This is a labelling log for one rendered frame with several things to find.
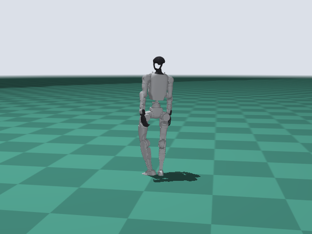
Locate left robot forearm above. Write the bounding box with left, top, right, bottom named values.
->
left=139, top=91, right=146, bottom=114

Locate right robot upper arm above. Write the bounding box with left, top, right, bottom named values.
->
left=165, top=76, right=174, bottom=98

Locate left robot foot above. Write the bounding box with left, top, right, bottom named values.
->
left=142, top=169, right=156, bottom=176

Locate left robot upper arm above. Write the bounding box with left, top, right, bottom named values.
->
left=142, top=74, right=151, bottom=98

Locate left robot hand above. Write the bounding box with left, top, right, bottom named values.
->
left=140, top=109, right=150, bottom=127

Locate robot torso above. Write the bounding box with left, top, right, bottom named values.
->
left=148, top=71, right=168, bottom=118

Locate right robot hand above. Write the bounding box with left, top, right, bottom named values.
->
left=168, top=111, right=172, bottom=126

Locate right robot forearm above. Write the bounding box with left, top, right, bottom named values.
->
left=166, top=97, right=173, bottom=114

